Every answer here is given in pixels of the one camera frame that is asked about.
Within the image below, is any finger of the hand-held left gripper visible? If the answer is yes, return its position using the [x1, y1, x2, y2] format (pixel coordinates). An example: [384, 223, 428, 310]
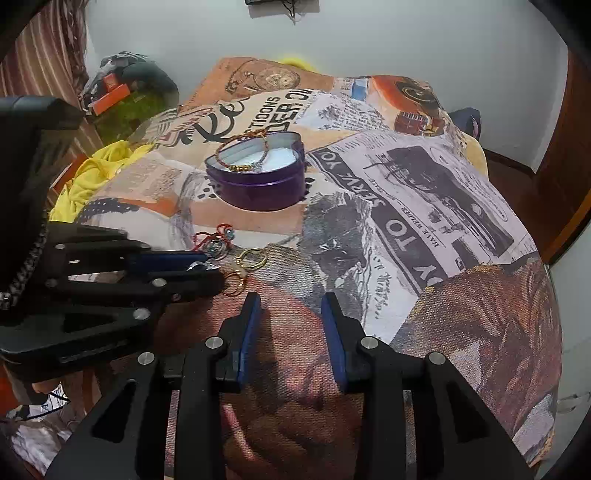
[0, 269, 226, 366]
[45, 222, 209, 278]

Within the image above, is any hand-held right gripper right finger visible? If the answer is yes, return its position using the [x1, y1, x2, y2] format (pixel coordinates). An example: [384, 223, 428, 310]
[321, 292, 539, 480]

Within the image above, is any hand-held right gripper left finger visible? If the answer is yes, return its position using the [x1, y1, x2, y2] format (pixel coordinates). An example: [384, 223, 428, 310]
[46, 292, 262, 480]

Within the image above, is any red string bracelet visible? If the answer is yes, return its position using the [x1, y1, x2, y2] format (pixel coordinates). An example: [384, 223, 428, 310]
[192, 223, 237, 258]

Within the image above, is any gold ring bracelet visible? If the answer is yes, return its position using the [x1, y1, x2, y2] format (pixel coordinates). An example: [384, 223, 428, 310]
[222, 247, 269, 296]

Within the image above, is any purple heart-shaped tin box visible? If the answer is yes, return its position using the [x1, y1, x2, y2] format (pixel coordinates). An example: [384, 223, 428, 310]
[205, 130, 306, 212]

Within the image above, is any yellow cloth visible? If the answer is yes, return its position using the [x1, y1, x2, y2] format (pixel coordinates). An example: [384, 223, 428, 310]
[48, 140, 157, 223]

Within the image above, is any orange flat box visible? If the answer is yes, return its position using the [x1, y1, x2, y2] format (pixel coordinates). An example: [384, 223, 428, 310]
[87, 84, 131, 117]

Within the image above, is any newspaper printed blanket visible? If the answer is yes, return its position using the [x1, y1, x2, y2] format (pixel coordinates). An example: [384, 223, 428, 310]
[55, 56, 564, 480]

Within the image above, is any striped red curtain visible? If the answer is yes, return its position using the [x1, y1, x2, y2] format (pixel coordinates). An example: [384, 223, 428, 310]
[0, 0, 92, 155]

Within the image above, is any dark grey pillow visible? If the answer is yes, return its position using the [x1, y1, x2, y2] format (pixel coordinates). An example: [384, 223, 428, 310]
[117, 62, 180, 117]

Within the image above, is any yellow foam tube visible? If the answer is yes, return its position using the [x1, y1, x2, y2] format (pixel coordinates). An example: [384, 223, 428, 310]
[279, 56, 317, 71]

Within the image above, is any dark blue bag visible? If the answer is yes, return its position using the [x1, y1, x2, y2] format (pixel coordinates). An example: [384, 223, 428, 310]
[449, 107, 482, 140]

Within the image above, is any braided black white cable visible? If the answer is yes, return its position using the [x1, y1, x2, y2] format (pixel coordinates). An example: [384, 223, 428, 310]
[0, 220, 49, 311]

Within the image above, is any red gold beaded bracelet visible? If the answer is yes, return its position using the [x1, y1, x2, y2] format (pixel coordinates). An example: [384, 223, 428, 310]
[215, 130, 269, 173]

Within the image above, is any silver chain bracelet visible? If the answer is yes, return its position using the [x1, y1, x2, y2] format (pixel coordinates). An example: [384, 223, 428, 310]
[249, 133, 274, 171]

